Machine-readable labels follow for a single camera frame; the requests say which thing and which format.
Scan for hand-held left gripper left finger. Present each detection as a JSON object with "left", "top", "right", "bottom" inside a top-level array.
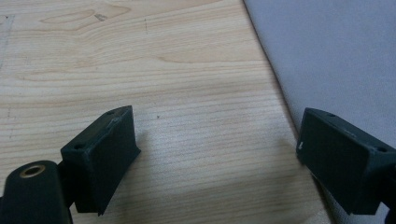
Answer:
[{"left": 60, "top": 105, "right": 142, "bottom": 217}]

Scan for grey pants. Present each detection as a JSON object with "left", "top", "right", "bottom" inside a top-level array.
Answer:
[{"left": 243, "top": 0, "right": 396, "bottom": 224}]

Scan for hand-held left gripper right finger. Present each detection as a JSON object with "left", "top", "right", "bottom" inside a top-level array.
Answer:
[{"left": 295, "top": 107, "right": 396, "bottom": 217}]

